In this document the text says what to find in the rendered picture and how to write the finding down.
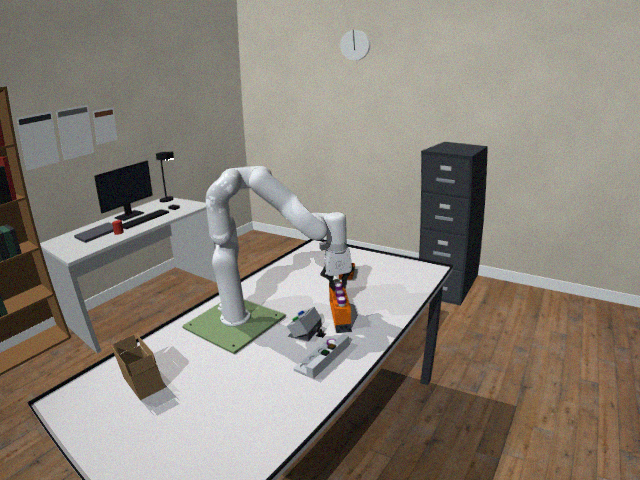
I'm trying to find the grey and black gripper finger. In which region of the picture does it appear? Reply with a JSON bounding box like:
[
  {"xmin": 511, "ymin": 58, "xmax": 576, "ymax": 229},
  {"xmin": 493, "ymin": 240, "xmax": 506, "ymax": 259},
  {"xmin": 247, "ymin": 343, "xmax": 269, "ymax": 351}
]
[
  {"xmin": 342, "ymin": 266, "xmax": 355, "ymax": 288},
  {"xmin": 320, "ymin": 265, "xmax": 335, "ymax": 291}
]

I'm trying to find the small brown cardboard box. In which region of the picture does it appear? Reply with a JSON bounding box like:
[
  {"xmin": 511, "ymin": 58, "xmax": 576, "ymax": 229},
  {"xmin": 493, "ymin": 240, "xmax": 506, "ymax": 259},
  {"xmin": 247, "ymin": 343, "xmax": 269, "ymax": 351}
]
[{"xmin": 112, "ymin": 335, "xmax": 165, "ymax": 400}]

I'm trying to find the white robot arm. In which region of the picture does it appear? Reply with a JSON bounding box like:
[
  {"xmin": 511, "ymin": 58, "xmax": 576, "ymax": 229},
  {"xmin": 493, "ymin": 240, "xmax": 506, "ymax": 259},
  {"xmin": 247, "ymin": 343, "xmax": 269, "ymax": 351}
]
[{"xmin": 206, "ymin": 166, "xmax": 347, "ymax": 326}]

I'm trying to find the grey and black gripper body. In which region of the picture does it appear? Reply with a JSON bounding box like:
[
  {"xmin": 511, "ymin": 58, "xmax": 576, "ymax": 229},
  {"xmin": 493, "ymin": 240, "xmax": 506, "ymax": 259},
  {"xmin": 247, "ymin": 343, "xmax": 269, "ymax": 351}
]
[{"xmin": 324, "ymin": 247, "xmax": 352, "ymax": 276}]

